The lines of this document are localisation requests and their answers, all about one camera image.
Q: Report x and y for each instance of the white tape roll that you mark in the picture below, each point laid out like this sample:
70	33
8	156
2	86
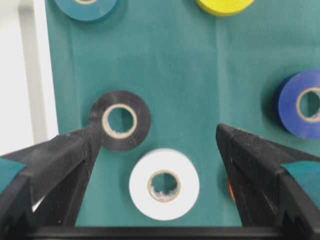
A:
157	205

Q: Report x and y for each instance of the blue tape roll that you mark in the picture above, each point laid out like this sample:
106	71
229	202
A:
298	104

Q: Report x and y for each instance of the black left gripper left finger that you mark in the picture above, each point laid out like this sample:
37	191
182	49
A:
49	190

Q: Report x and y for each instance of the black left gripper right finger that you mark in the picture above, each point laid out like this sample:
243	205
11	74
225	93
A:
266	194

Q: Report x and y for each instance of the white plastic tray case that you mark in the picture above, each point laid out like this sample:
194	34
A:
27	100

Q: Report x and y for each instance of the teal tape roll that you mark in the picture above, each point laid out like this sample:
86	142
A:
86	10

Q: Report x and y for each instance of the yellow tape roll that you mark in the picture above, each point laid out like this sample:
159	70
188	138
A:
223	8

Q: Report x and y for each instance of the black tape roll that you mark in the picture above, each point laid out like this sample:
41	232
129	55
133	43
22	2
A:
141	120

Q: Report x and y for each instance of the green table cloth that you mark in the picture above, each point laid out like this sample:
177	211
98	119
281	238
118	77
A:
194	71

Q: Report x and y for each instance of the red tape roll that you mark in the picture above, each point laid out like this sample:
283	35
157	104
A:
230	190

